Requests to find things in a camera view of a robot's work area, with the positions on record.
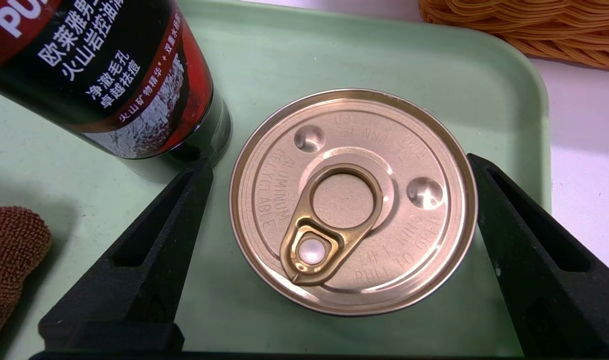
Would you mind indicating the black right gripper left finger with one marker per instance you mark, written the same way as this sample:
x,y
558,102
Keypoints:
x,y
149,270

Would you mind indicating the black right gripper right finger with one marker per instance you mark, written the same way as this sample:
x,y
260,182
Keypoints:
x,y
534,270

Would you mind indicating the brown towel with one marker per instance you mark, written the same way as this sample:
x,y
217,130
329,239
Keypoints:
x,y
9,250

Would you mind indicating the tin can with pull tab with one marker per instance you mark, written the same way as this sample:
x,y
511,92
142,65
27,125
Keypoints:
x,y
354,200

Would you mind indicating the black facial cleanser tube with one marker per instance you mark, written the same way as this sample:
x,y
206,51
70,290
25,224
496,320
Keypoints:
x,y
99,70

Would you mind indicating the orange wicker basket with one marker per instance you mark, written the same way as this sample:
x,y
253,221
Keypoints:
x,y
534,25

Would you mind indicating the light green plastic tray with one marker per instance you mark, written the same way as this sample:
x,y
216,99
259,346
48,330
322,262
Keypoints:
x,y
384,50

